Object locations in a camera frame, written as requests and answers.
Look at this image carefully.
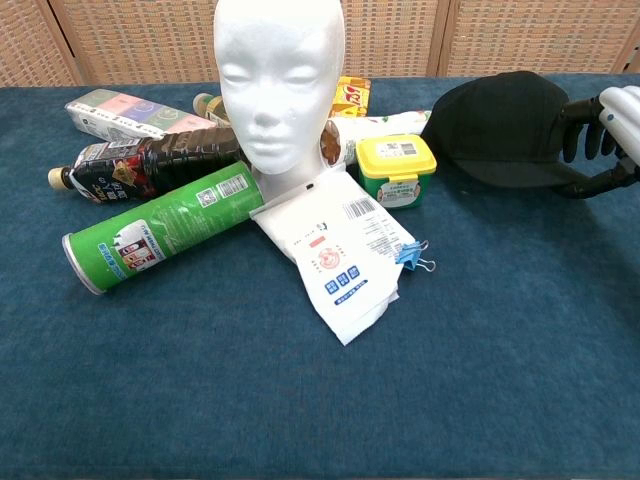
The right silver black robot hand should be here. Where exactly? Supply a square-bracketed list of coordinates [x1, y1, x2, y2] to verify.
[549, 85, 640, 200]

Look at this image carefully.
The black baseball cap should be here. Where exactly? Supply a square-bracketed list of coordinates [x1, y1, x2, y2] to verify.
[421, 70, 589, 189]

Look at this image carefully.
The white label bottle yellow cap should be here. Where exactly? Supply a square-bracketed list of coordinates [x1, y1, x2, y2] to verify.
[319, 110, 434, 167]

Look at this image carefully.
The white foam mannequin head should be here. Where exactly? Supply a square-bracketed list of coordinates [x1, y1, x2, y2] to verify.
[213, 0, 346, 206]

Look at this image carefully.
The green tub yellow lid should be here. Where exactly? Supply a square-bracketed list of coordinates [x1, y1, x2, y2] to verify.
[354, 133, 438, 210]

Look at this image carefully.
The blue binder clip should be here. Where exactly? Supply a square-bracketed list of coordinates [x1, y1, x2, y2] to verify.
[394, 239, 437, 274]

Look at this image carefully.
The yellow snack bag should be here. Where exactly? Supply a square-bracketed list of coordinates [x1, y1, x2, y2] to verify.
[330, 75, 372, 121]

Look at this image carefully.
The white printed plastic pouch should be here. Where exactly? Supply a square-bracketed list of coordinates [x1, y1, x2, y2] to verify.
[248, 167, 416, 347]

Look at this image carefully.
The pale green tea bottle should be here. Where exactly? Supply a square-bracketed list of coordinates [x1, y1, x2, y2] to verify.
[192, 92, 231, 127]

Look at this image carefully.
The blue table cloth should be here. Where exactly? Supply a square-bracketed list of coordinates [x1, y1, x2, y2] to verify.
[0, 73, 640, 480]

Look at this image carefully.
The dark tea bottle black label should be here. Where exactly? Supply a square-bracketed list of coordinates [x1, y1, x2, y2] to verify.
[47, 125, 251, 205]

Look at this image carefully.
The green chips can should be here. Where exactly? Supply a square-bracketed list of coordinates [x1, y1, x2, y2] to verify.
[61, 159, 265, 295]

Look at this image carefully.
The bamboo folding screen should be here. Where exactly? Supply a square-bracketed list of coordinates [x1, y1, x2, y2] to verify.
[0, 0, 640, 89]

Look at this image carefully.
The multicolour tissue pack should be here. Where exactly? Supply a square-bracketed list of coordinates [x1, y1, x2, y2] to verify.
[64, 88, 216, 141]

